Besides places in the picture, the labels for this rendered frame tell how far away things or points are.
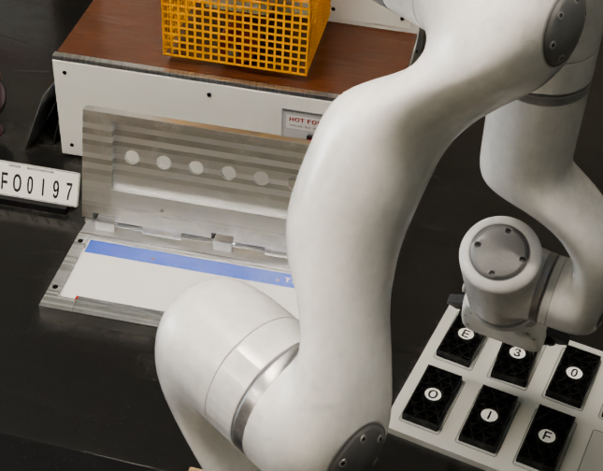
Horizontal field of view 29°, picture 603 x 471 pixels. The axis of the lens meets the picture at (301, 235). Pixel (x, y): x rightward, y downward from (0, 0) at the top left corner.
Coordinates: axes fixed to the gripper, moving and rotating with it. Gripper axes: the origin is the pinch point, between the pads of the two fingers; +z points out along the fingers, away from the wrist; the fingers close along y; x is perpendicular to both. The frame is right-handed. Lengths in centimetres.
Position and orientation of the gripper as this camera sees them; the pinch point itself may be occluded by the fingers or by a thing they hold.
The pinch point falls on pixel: (509, 331)
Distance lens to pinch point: 150.5
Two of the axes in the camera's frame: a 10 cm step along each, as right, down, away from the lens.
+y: 9.0, 3.1, -3.0
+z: 1.9, 3.3, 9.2
